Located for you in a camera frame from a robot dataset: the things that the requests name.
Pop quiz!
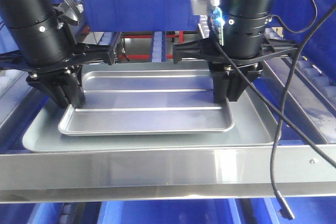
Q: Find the silver metal tray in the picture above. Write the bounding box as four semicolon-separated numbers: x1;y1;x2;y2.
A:
58;69;234;136

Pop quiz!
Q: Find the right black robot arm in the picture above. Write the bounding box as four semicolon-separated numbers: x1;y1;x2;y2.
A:
173;0;298;103

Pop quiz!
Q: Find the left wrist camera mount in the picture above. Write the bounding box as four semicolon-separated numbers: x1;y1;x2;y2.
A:
53;3;79;26

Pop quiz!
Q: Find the large grey plastic tray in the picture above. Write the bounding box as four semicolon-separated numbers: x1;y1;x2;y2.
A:
23;60;276;152

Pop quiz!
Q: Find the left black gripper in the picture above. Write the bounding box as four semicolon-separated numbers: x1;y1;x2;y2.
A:
1;41;115;108

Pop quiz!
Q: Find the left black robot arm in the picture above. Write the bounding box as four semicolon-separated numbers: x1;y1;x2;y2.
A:
1;0;114;108

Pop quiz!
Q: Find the blue crate shelf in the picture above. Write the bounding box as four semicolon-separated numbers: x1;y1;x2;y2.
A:
82;0;198;32
97;199;242;223

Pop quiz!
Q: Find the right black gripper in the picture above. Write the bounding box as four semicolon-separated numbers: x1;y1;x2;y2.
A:
173;37;298;103

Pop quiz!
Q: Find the red metal floor frame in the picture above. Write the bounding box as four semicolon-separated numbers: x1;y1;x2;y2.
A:
76;26;183;63

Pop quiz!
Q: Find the left steel divider rail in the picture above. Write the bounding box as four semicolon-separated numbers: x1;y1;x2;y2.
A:
0;69;50;154

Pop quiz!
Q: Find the middle white roller track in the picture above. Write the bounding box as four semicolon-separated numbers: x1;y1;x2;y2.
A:
150;31;167;62

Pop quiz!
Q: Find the steel front shelf rail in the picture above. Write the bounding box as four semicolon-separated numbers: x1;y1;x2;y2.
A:
0;144;336;204

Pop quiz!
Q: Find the blue crate centre shelf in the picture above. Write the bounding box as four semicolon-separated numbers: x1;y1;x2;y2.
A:
82;0;198;32

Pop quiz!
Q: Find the blue crate lower shelf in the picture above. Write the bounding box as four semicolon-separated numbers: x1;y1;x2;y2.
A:
97;199;242;223

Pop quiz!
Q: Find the green circuit board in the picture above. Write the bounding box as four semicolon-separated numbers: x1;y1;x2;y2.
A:
209;7;225;46

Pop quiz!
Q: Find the right steel divider rail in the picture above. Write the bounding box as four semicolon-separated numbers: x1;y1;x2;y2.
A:
261;58;335;144

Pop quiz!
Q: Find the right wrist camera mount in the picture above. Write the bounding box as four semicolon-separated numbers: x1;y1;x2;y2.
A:
190;0;211;16

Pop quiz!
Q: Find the steel divider rail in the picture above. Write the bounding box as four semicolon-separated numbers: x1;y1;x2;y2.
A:
0;69;50;154
261;58;335;144

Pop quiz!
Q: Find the far right roller track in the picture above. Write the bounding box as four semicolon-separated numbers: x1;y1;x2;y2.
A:
296;56;335;109

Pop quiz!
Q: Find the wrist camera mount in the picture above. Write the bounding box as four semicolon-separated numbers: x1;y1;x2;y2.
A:
53;3;79;26
190;0;211;16

